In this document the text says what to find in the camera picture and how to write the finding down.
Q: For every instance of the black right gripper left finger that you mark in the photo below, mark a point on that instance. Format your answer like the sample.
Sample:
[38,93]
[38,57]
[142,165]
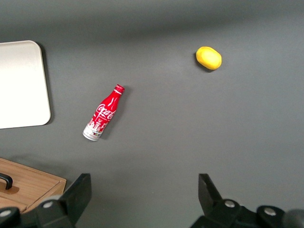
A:
[71,202]

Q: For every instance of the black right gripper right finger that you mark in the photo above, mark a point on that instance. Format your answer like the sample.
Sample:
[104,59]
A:
[211,197]

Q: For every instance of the wooden drawer cabinet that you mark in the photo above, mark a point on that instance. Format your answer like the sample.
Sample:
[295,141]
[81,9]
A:
[63,186]

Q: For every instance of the red Coca-Cola bottle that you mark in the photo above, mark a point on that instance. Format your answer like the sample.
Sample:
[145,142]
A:
[103,114]

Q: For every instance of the beige plastic tray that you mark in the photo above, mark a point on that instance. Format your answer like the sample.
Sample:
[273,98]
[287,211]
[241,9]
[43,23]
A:
[21,85]

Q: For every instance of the yellow lemon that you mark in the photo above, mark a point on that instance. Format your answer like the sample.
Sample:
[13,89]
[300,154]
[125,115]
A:
[209,57]

